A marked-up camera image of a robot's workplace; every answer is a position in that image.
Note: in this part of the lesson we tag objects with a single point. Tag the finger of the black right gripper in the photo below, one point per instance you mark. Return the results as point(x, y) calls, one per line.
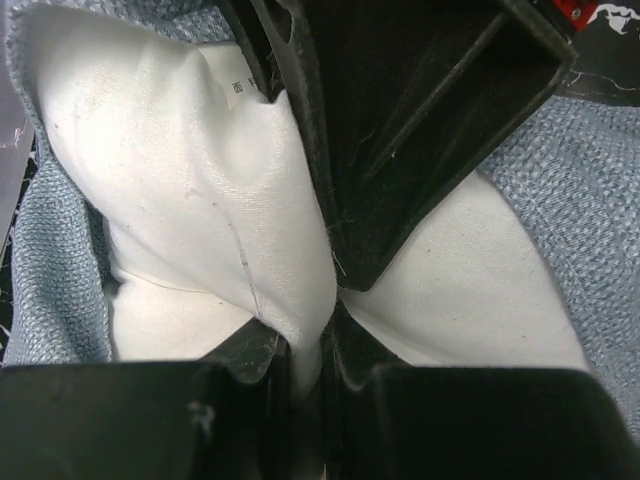
point(265, 32)
point(416, 95)

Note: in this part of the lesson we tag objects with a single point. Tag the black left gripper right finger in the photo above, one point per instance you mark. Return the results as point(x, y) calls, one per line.
point(386, 419)

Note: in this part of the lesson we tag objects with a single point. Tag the white pillow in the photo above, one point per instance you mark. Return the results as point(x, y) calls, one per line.
point(212, 221)

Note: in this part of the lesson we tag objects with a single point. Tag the blue pillowcase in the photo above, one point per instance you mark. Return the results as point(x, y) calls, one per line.
point(570, 174)

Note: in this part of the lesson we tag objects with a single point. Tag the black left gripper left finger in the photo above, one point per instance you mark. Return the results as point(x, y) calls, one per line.
point(220, 417)

